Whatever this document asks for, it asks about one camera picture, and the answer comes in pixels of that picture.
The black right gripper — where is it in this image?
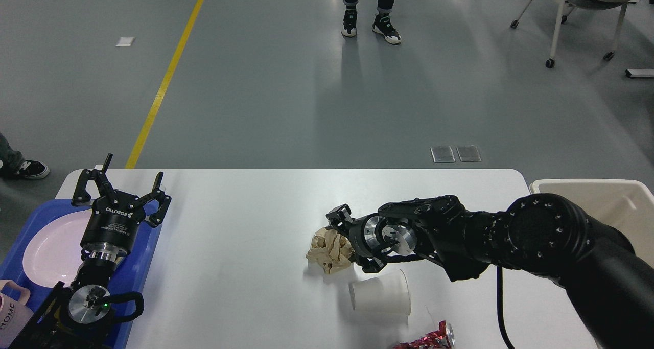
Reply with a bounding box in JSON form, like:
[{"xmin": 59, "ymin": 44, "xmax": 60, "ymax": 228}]
[{"xmin": 325, "ymin": 204, "xmax": 389, "ymax": 273}]

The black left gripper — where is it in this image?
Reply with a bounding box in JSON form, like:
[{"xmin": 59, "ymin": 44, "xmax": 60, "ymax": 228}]
[{"xmin": 71, "ymin": 153, "xmax": 172, "ymax": 258}]

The brown paper ball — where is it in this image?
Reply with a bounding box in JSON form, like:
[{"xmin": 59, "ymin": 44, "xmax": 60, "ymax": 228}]
[{"xmin": 305, "ymin": 227, "xmax": 354, "ymax": 275}]

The white paper cup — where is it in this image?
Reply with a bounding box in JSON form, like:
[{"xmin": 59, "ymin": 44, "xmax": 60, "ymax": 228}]
[{"xmin": 349, "ymin": 270, "xmax": 412, "ymax": 316}]

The pink plate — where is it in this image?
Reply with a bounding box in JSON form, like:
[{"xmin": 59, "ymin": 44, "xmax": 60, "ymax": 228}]
[{"xmin": 22, "ymin": 210, "xmax": 91, "ymax": 288}]

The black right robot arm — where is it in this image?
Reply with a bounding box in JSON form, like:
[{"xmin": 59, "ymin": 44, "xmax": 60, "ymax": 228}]
[{"xmin": 326, "ymin": 193, "xmax": 653, "ymax": 348}]

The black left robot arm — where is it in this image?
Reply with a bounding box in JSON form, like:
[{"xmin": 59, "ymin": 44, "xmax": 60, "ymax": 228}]
[{"xmin": 9, "ymin": 154, "xmax": 172, "ymax": 348}]

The left metal floor plate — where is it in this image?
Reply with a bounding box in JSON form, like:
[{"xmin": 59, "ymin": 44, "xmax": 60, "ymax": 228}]
[{"xmin": 430, "ymin": 146, "xmax": 456, "ymax": 164}]

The metal floor plate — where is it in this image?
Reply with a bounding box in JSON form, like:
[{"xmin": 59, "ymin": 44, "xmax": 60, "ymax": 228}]
[
  {"xmin": 456, "ymin": 146, "xmax": 483, "ymax": 162},
  {"xmin": 430, "ymin": 146, "xmax": 456, "ymax": 164}
]

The crushed red can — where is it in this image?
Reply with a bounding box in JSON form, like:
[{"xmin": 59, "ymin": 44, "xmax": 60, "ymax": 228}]
[{"xmin": 392, "ymin": 320, "xmax": 456, "ymax": 348}]

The right metal floor plate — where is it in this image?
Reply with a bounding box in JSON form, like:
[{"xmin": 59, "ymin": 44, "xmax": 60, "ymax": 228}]
[{"xmin": 456, "ymin": 146, "xmax": 483, "ymax": 162}]

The pink HOME mug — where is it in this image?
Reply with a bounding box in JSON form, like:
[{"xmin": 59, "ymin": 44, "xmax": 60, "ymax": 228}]
[{"xmin": 1, "ymin": 279, "xmax": 33, "ymax": 348}]

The person in black coat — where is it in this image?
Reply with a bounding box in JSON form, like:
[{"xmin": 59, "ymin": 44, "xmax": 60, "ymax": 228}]
[{"xmin": 341, "ymin": 0, "xmax": 402, "ymax": 45}]

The beige plastic bin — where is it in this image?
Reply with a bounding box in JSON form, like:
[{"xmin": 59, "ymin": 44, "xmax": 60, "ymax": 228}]
[{"xmin": 529, "ymin": 179, "xmax": 653, "ymax": 266}]

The grey bar on floor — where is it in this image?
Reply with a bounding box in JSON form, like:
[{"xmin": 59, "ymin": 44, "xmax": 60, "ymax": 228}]
[{"xmin": 625, "ymin": 68, "xmax": 654, "ymax": 79}]

